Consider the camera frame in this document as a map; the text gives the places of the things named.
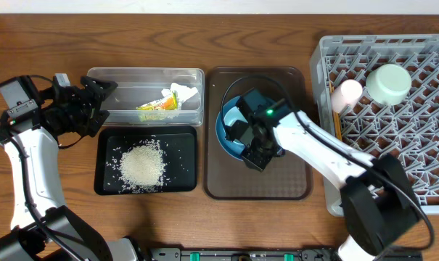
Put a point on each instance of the black plastic tray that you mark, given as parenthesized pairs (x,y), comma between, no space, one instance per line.
(178,143)

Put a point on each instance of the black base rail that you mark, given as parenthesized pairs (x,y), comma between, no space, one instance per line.
(174,254)

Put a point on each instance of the mint green bowl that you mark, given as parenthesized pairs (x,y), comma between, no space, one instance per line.
(389,84)

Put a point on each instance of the dark blue plate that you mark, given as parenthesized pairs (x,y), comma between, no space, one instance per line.
(234,148)

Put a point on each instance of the white napkin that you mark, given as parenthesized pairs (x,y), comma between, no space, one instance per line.
(181,92)

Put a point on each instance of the yellow snack wrapper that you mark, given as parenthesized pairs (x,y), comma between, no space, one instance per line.
(168,102)

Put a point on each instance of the grey dishwasher rack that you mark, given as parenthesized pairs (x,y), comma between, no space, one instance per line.
(409,130)

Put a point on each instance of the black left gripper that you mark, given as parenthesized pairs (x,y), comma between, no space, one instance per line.
(88,111)

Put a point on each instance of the brown serving tray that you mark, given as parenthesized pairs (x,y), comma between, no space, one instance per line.
(227,177)

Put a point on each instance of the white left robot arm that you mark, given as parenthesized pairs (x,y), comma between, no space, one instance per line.
(29,132)

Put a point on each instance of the wooden chopstick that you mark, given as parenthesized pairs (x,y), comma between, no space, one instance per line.
(336,119)

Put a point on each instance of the clear plastic bin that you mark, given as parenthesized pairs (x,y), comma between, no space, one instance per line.
(141,85)

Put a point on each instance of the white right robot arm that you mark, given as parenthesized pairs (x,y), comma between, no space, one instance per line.
(378,202)

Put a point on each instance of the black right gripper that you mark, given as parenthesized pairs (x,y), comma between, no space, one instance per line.
(260,162)

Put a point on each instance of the pink plastic cup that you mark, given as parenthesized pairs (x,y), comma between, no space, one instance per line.
(345,95)

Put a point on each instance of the light blue small bowl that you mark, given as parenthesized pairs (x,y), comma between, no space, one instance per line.
(232,115)

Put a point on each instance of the pile of white rice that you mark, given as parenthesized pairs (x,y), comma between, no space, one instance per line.
(141,168)

